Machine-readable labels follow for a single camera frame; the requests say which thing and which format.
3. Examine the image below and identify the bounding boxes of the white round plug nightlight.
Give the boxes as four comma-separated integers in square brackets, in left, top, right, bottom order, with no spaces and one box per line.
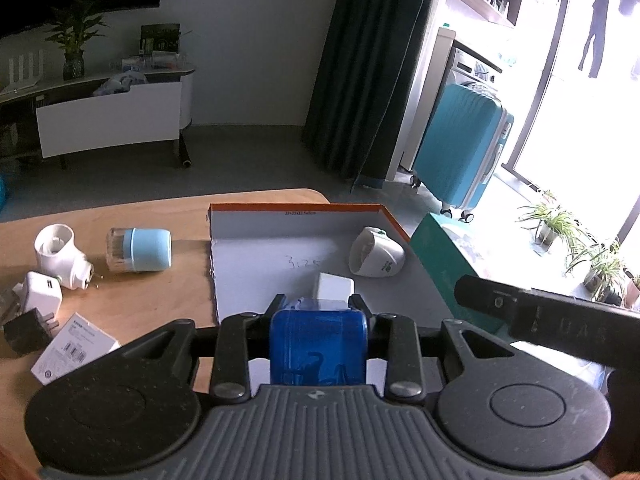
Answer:
[348,226,406,278]

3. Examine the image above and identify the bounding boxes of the teal suitcase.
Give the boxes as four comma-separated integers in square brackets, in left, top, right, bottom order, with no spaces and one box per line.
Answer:
[412,82,514,223]

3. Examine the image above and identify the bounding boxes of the white usb charger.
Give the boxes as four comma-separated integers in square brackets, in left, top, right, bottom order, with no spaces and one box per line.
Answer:
[312,272,355,302]

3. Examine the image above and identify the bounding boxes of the white round socket adapter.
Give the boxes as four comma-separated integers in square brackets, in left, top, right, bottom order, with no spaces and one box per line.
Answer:
[34,223,94,290]

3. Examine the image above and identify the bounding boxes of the light blue toothpick jar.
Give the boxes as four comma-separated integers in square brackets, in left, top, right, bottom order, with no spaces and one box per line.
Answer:
[105,228,172,273]

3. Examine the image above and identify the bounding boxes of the white cube plug charger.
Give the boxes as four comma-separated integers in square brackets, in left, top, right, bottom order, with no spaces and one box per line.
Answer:
[12,271,63,322]

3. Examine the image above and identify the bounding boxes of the green picture frame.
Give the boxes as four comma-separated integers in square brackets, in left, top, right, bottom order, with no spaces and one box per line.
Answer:
[139,23,181,56]

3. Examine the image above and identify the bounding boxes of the black plug adapter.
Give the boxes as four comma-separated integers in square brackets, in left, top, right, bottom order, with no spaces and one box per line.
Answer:
[2,309,58,356]

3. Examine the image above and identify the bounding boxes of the white wifi router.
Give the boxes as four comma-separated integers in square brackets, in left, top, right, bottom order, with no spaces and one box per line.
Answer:
[1,49,44,96]

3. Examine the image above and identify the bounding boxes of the orange-edged cardboard box tray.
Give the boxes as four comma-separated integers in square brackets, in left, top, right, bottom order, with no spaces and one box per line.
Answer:
[208,203,451,327]

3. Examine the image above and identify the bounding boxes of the white barcode product box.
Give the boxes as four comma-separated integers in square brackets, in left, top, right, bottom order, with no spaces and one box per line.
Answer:
[30,313,120,385]

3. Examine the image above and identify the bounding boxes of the potted bamboo plant in vase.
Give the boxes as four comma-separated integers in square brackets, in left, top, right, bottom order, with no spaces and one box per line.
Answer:
[44,10,106,81]

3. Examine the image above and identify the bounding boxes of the potted spider plant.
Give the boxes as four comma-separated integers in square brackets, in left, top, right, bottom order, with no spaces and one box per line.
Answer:
[518,196,588,256]

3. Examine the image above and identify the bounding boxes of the dark green curtain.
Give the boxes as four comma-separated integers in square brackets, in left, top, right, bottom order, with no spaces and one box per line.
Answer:
[302,0,433,188]

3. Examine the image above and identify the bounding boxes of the blue plastic case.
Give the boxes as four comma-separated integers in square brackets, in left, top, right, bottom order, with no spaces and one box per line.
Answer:
[269,299,369,387]

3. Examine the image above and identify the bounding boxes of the white tv cabinet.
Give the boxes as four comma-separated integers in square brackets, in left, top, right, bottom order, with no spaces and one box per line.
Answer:
[1,65,195,168]

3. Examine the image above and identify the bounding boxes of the teal product box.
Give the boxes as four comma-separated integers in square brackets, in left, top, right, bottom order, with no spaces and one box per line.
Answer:
[410,214,502,334]

